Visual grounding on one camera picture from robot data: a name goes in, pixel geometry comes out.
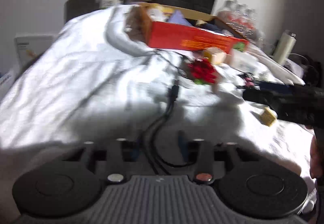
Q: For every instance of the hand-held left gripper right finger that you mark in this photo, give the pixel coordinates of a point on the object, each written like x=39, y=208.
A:
x=182, y=149

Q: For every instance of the purple cloth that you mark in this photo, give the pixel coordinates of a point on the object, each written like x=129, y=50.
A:
x=178, y=17

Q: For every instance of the pack of water bottles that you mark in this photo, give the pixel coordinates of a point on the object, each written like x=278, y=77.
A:
x=239, y=19

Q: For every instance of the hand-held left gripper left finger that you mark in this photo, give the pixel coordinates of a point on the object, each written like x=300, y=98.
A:
x=131, y=150

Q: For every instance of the person's right hand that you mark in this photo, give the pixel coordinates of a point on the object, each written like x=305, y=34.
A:
x=316, y=160

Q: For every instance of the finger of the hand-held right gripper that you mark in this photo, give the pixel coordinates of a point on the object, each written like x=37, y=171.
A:
x=258, y=97
x=273, y=85

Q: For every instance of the dark square box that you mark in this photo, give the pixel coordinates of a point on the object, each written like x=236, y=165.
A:
x=79, y=6

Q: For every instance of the clear plastic case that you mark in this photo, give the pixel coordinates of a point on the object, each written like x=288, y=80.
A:
x=243, y=60

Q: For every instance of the small pink clip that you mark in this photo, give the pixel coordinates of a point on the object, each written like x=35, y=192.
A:
x=249, y=81

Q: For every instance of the white plastic bottle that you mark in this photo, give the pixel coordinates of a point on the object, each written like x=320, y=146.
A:
x=283, y=48

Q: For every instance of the small yellow box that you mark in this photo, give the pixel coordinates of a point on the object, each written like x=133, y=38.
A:
x=268, y=116

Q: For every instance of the white carton box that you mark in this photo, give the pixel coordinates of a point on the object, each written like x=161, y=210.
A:
x=30, y=47

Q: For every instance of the red rose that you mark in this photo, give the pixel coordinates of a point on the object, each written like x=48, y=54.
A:
x=203, y=72

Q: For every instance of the yellow and white sponge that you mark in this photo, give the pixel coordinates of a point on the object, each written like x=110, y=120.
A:
x=215, y=55

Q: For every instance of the red cardboard box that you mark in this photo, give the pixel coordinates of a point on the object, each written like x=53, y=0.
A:
x=187, y=36

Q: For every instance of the white terry towel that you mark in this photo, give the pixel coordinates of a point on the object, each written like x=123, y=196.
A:
x=76, y=74

